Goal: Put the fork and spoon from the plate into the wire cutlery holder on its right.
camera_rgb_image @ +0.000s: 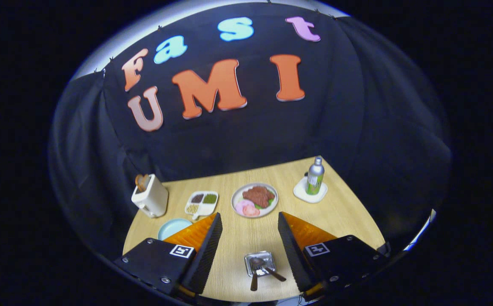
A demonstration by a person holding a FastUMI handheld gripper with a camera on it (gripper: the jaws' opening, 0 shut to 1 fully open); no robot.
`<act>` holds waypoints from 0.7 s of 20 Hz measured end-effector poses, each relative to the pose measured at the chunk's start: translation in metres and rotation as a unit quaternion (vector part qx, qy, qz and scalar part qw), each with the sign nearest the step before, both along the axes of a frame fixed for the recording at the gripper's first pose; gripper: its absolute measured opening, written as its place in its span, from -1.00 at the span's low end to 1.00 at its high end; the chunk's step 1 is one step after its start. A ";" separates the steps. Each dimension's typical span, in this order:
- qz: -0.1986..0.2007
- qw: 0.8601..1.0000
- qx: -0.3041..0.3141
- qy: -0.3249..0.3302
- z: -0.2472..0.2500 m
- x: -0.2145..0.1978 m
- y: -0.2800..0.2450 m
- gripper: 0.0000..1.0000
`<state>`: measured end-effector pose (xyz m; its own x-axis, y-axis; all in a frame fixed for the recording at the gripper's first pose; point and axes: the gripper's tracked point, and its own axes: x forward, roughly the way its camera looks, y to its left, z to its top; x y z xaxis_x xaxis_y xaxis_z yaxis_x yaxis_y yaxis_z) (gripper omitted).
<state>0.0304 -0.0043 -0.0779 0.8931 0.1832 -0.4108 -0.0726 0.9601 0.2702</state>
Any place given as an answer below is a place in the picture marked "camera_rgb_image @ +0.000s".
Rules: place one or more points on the brown meat steak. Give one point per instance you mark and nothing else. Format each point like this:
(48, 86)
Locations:
(257, 195)

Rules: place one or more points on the green and silver bottle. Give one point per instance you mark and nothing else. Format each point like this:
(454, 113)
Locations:
(315, 178)

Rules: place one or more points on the yellow soybeans portion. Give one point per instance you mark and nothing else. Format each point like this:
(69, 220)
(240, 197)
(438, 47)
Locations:
(193, 208)

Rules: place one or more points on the red beans portion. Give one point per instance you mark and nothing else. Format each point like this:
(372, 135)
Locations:
(197, 198)

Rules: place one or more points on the green mung beans portion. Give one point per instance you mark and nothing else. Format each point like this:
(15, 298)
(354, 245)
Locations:
(210, 198)

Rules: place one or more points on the white coaster dish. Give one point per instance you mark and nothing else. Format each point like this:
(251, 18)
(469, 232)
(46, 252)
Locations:
(301, 193)

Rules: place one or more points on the white round plate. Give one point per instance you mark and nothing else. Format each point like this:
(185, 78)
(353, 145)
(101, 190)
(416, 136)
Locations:
(237, 193)

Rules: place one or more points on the white toaster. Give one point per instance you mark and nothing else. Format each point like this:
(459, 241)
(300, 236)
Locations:
(152, 202)

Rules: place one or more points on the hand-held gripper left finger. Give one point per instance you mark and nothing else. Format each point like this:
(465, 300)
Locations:
(206, 255)

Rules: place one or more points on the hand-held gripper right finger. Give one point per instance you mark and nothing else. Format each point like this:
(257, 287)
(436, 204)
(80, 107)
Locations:
(293, 255)

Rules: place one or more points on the white rice portion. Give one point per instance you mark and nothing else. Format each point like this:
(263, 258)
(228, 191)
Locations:
(207, 208)

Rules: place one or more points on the red tomato slice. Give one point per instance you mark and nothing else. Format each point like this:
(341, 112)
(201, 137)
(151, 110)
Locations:
(252, 211)

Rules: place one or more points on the white divided dish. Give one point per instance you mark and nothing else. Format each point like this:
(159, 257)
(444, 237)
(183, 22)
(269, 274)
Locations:
(195, 215)

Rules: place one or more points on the teal round plate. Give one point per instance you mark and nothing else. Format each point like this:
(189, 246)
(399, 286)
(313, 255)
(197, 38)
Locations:
(172, 228)

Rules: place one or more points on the toasted bread slice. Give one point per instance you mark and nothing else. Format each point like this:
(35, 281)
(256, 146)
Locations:
(146, 181)
(139, 183)

